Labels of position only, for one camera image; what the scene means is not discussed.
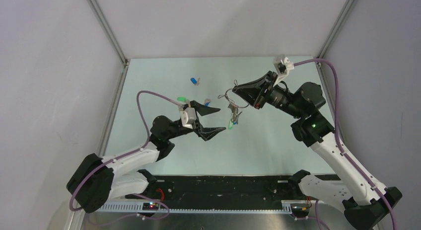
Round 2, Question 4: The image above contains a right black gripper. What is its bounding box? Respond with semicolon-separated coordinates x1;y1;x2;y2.
232;71;304;119

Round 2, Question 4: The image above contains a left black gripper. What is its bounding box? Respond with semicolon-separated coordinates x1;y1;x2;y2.
165;101;225;141

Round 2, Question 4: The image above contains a blue tagged brass key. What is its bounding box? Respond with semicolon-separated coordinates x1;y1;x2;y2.
204;98;211;106

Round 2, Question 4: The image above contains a bunch of silver keys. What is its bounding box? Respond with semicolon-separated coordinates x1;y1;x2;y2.
228;104;242;130

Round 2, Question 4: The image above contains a metal wire keyring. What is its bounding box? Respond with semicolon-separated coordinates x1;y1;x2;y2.
217;79;250;109

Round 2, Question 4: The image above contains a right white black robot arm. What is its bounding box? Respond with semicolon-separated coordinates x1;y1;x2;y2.
232;71;402;230

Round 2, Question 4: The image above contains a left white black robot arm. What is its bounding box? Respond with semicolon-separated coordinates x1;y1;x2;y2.
66;100;225;213

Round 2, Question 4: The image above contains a blue capped key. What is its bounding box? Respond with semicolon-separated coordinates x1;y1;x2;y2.
190;77;200;85

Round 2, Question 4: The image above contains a left electronics board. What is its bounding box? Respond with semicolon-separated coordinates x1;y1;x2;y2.
142;202;160;211

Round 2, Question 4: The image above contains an electronics board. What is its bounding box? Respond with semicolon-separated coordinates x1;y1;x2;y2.
291;205;311;218
142;202;160;211

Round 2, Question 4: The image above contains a right electronics board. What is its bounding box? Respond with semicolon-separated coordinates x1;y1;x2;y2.
291;205;311;218

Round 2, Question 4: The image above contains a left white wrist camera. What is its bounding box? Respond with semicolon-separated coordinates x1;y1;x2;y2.
180;106;197;129

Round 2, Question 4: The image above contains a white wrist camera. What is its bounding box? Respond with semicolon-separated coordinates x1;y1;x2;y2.
180;106;197;129
273;54;294;86

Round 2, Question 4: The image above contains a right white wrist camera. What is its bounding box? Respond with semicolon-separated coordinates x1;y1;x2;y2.
273;54;294;86

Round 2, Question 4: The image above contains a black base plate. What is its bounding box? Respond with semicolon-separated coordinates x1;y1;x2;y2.
141;175;308;210

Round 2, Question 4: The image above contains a grey slotted cable duct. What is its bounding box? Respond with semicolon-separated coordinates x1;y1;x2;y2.
96;201;292;214

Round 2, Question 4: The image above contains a right aluminium frame post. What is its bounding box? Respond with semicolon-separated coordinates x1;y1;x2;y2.
316;0;358;58

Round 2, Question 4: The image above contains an aluminium frame post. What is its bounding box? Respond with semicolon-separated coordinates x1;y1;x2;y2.
316;0;358;58
87;0;128;67

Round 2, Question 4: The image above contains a left aluminium frame post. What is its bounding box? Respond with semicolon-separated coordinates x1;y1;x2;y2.
87;0;128;67

